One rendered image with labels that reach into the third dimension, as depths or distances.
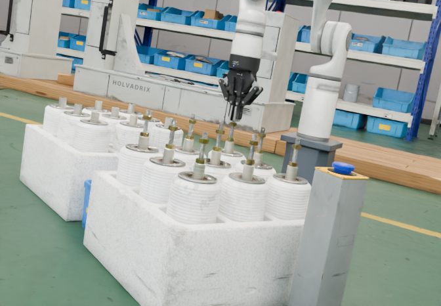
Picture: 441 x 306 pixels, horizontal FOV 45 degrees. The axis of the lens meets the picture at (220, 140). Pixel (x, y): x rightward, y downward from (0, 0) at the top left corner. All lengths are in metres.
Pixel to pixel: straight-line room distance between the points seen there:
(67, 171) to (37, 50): 2.99
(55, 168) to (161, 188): 0.51
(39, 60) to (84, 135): 2.97
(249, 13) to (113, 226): 0.57
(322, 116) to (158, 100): 2.10
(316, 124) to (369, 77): 7.97
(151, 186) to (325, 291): 0.39
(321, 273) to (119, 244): 0.41
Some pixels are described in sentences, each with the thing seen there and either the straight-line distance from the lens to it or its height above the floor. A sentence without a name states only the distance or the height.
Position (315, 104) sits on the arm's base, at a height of 0.40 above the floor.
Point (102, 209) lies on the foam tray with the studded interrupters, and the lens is 1.20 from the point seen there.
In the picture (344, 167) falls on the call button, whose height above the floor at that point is 0.33.
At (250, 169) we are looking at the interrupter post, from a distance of 1.06.
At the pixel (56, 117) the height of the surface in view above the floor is 0.23.
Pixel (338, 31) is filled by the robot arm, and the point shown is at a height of 0.60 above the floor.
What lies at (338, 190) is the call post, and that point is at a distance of 0.95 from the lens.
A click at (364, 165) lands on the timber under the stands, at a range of 2.93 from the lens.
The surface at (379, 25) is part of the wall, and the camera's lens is 9.50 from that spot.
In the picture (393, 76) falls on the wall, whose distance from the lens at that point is 9.39.
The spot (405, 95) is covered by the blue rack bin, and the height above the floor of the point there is 0.43.
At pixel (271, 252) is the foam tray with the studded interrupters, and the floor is 0.12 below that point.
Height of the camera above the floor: 0.48
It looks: 9 degrees down
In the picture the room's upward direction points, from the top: 10 degrees clockwise
